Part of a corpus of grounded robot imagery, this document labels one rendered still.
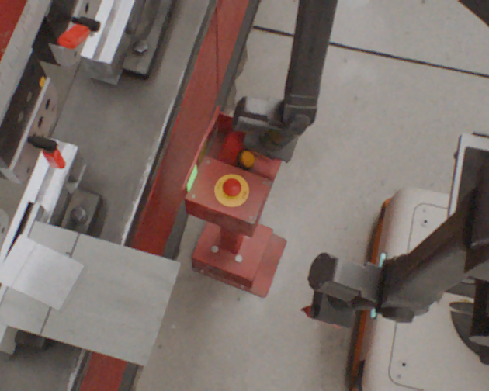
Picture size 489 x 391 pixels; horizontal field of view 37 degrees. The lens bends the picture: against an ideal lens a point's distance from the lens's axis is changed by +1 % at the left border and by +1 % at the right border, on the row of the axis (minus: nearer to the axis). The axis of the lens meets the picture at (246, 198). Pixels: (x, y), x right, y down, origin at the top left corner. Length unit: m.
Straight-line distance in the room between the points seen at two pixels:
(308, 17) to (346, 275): 0.39
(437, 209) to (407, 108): 0.52
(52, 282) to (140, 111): 0.41
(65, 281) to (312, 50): 0.56
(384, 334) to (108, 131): 0.95
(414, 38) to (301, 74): 1.46
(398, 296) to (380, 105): 1.57
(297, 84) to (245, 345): 1.17
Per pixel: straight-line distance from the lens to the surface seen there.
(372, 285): 1.05
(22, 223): 1.32
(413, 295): 0.97
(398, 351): 2.00
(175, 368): 2.23
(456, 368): 2.04
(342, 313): 1.17
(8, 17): 0.95
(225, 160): 1.57
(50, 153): 1.10
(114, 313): 1.24
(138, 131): 1.46
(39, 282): 1.28
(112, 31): 1.46
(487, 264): 0.67
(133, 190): 1.42
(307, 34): 1.14
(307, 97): 1.24
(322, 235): 2.31
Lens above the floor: 2.22
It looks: 73 degrees down
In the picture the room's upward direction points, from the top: 6 degrees clockwise
